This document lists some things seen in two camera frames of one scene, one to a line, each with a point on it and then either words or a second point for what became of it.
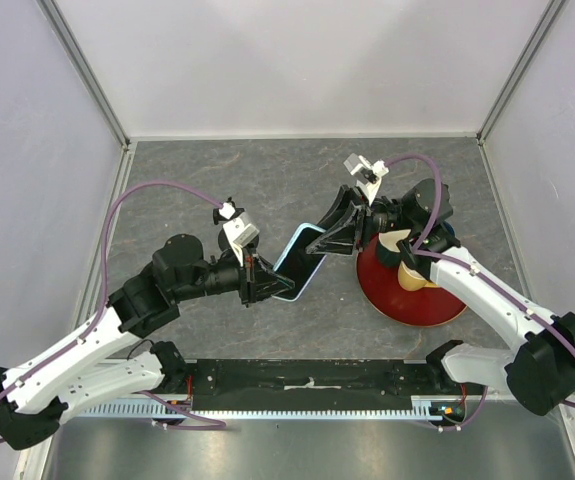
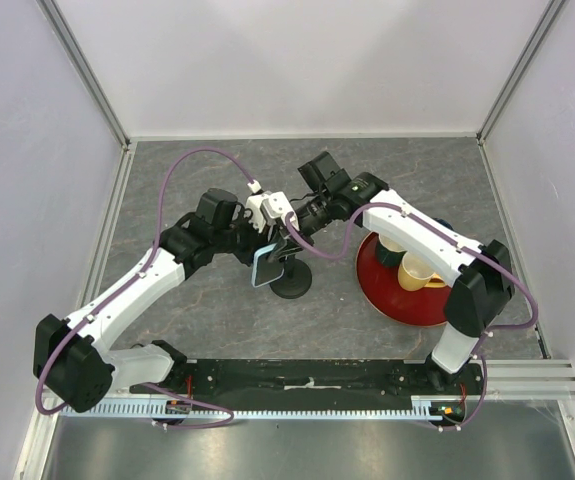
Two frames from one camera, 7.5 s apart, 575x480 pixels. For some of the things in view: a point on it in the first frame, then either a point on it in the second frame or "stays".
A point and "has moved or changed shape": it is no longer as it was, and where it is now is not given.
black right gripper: [352, 231] → [309, 239]
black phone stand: [224, 241] has moved or changed shape
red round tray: [381, 289] stays
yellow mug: [411, 280] stays
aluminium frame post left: [84, 64] stays
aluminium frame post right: [552, 11] stays
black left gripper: [258, 279] → [257, 239]
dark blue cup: [449, 228] stays
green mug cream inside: [387, 251] stays
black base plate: [314, 384] stays
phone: [298, 265] has moved or changed shape
